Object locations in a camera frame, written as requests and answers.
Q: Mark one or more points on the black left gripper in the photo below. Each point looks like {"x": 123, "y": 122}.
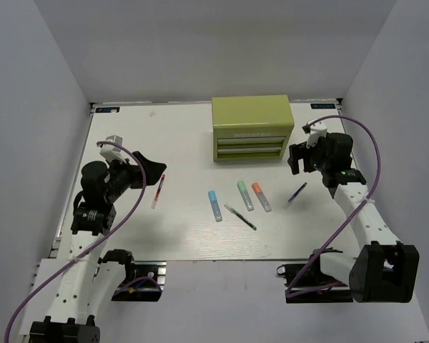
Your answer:
{"x": 134, "y": 170}

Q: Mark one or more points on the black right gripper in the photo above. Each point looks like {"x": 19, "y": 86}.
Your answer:
{"x": 297, "y": 151}

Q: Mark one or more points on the red gel pen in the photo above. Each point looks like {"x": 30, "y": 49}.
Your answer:
{"x": 159, "y": 189}

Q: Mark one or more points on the dark blue gel pen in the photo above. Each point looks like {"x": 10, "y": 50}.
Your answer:
{"x": 294, "y": 196}

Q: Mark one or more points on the orange cap highlighter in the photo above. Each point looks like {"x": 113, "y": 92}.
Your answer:
{"x": 261, "y": 197}

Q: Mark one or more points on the green cap highlighter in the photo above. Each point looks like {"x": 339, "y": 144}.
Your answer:
{"x": 245, "y": 195}

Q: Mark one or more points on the green gel pen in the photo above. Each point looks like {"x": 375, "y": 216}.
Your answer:
{"x": 240, "y": 216}

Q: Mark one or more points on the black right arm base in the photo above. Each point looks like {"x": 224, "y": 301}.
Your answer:
{"x": 313, "y": 278}

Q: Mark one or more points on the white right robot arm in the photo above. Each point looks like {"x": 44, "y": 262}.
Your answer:
{"x": 385, "y": 269}

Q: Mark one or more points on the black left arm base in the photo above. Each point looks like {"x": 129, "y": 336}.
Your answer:
{"x": 146, "y": 283}

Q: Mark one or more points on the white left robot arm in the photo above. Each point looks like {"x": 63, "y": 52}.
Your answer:
{"x": 94, "y": 274}

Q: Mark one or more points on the right blue corner label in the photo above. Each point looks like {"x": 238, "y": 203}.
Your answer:
{"x": 322, "y": 106}

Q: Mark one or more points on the blue corner label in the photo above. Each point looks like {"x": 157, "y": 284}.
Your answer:
{"x": 107, "y": 110}
{"x": 322, "y": 106}

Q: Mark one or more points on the green metal drawer toolbox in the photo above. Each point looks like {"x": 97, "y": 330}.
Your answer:
{"x": 251, "y": 127}

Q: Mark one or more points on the blue cap highlighter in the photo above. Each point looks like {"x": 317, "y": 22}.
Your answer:
{"x": 215, "y": 206}

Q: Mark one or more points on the left blue corner label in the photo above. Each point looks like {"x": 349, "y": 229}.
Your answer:
{"x": 107, "y": 110}

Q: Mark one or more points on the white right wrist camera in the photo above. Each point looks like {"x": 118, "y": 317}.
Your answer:
{"x": 314, "y": 130}

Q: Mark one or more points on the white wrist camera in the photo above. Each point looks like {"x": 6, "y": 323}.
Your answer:
{"x": 314, "y": 130}
{"x": 110, "y": 152}

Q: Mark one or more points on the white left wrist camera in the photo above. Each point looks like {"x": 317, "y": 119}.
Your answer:
{"x": 110, "y": 152}

